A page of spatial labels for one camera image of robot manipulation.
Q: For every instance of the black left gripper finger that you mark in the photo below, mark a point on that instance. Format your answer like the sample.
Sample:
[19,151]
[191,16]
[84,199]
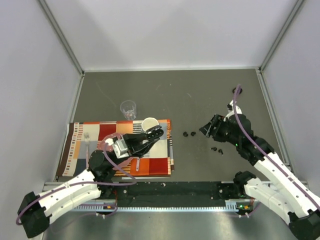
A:
[149,145]
[139,137]

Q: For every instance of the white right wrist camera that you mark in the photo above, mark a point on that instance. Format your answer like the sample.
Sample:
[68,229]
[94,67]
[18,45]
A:
[232,108]

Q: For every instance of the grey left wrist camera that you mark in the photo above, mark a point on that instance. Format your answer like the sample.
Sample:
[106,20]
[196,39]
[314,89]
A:
[118,146]

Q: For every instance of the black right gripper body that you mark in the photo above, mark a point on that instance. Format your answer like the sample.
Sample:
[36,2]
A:
[222,130]

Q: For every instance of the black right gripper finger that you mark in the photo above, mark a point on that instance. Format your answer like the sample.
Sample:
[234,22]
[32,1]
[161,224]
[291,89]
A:
[213,120]
[206,130]

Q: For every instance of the clear plastic cup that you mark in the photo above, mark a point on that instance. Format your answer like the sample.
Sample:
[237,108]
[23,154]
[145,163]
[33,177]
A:
[129,110]

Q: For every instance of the orange patchwork placemat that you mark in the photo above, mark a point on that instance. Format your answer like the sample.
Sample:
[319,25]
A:
[160,162]

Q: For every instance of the blue mug white inside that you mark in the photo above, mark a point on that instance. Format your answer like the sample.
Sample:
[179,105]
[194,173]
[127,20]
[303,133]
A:
[148,123]

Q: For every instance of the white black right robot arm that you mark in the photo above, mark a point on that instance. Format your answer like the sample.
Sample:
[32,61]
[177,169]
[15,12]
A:
[289,198]

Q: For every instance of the pink handled fork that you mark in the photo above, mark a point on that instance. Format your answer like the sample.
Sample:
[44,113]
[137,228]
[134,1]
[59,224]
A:
[87,145]

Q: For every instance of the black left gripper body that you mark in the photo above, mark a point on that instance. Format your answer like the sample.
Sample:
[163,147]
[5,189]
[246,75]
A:
[130,144]

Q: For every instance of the black taped earbud charging case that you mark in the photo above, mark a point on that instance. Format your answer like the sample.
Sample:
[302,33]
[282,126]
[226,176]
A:
[154,133]

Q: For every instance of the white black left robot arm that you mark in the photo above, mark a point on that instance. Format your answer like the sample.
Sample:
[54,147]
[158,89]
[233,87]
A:
[38,211]

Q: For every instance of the pink handled knife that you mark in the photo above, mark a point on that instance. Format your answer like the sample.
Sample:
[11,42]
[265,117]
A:
[137,165]

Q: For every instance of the white slotted cable duct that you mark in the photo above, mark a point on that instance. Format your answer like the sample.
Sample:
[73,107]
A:
[227,206]

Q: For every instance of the pink dotted plate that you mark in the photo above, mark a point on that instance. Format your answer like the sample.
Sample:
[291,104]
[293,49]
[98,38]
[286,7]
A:
[106,145]

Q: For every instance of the black case with gold line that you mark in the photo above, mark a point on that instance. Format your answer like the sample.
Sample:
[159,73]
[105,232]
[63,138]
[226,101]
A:
[237,91]

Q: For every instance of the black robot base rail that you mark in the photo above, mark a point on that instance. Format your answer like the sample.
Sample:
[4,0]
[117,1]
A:
[175,194]

